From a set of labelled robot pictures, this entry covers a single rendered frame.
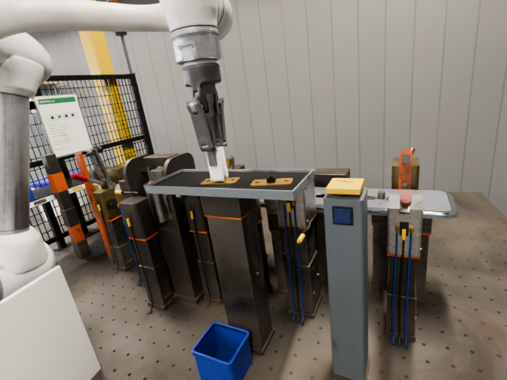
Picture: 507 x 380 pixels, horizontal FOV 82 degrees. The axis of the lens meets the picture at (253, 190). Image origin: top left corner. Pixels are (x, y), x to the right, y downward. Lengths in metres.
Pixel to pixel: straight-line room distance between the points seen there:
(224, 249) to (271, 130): 2.28
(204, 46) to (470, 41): 2.44
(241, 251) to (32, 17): 0.63
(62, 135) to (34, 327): 1.20
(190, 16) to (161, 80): 2.80
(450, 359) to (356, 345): 0.25
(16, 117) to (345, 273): 0.90
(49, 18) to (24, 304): 0.58
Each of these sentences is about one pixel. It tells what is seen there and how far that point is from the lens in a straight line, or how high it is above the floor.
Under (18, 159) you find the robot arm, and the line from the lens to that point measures 1.01.
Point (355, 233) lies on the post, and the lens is 0.56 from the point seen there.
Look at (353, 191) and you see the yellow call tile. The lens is 0.53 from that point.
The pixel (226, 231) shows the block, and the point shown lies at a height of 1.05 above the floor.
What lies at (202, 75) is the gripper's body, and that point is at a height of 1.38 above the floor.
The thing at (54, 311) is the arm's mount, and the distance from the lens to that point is 0.85.
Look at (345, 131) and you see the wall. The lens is 2.79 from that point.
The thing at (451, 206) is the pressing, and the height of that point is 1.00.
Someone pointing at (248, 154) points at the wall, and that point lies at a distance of 3.03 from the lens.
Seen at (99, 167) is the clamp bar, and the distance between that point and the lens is 1.26.
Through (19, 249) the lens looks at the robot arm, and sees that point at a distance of 1.03.
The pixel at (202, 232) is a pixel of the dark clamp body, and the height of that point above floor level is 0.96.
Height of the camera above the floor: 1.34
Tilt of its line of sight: 19 degrees down
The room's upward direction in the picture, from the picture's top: 8 degrees counter-clockwise
